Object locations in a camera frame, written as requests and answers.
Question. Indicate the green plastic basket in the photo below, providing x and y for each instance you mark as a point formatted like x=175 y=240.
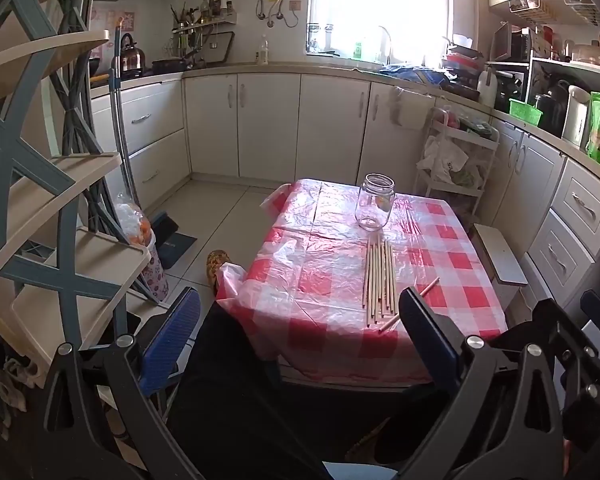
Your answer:
x=525 y=112

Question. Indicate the bag of green vegetables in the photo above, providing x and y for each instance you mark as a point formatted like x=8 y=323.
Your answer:
x=467 y=177

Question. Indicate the white trolley rack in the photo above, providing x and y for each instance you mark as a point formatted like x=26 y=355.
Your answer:
x=472 y=136

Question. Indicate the white base cabinets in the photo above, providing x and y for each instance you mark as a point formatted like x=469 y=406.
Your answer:
x=267 y=125

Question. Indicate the microwave oven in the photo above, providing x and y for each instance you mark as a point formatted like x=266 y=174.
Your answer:
x=510 y=42

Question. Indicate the white thermos pot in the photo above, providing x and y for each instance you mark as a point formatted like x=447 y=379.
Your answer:
x=575 y=120

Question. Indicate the white patterned cloth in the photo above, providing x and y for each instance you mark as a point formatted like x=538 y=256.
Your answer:
x=12 y=390

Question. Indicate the white plastic jug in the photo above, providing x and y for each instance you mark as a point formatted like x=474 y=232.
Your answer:
x=487 y=90

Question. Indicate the kitchen window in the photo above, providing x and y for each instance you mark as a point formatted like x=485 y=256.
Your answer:
x=380 y=0

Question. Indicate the steel kettle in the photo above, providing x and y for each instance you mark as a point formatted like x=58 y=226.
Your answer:
x=131 y=60

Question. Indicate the black toaster oven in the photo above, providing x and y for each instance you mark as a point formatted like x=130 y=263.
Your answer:
x=510 y=90

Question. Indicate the wall utensil rack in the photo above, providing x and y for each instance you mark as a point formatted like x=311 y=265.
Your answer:
x=205 y=24

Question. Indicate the wooden spiral staircase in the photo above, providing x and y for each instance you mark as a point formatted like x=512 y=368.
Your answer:
x=35 y=47

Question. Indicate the steel faucet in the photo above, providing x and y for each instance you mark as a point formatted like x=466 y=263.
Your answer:
x=389 y=50

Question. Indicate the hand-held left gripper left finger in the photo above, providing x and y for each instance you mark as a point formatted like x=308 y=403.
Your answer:
x=172 y=340

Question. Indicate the clear plastic bottle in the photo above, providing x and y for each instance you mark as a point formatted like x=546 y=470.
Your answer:
x=263 y=52

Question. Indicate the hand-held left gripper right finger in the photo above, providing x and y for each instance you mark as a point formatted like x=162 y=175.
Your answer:
x=427 y=335

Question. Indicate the white stool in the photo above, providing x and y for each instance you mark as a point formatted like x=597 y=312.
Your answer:
x=500 y=255

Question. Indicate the black pot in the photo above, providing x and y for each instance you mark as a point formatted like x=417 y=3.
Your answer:
x=94 y=66

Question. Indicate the red plastic bag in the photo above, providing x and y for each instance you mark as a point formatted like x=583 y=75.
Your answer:
x=450 y=119

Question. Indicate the green dish soap bottle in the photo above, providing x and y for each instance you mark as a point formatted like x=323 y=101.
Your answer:
x=357 y=50

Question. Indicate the dark blue dustpan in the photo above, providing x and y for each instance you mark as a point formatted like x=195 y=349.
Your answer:
x=175 y=247

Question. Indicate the white plastic bag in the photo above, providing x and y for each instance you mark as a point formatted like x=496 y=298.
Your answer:
x=442 y=157

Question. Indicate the black frying pan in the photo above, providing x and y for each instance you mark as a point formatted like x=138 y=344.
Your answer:
x=170 y=66

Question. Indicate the black kitchen appliance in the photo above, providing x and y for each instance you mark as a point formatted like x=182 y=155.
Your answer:
x=550 y=110

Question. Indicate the grey blue mop pole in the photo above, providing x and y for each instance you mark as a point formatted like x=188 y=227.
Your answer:
x=116 y=70

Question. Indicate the clear glass jar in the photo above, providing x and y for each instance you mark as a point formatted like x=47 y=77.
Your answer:
x=375 y=210

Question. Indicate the pale wooden chopstick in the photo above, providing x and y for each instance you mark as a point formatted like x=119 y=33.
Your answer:
x=430 y=285

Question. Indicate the row of wooden chopsticks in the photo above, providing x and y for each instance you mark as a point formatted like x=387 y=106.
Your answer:
x=375 y=280

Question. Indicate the blue bag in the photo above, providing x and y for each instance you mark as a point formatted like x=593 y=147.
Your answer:
x=420 y=74

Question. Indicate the person's black trousers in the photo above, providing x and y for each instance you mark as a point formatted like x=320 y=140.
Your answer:
x=240 y=400

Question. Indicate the floral waste bin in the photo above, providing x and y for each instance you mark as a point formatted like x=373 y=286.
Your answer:
x=156 y=275

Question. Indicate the red checked plastic tablecloth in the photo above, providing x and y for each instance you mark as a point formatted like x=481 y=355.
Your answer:
x=320 y=270

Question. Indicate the patterned slipper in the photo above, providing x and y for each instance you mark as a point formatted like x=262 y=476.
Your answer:
x=219 y=265

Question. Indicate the bag of oranges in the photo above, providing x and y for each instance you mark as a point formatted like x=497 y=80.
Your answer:
x=135 y=225

